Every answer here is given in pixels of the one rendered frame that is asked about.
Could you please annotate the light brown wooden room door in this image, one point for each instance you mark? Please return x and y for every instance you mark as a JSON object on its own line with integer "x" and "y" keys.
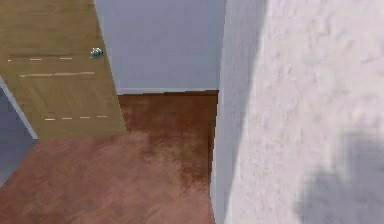
{"x": 60, "y": 93}

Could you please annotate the silver round door knob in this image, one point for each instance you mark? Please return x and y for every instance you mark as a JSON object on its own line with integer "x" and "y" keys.
{"x": 96, "y": 52}

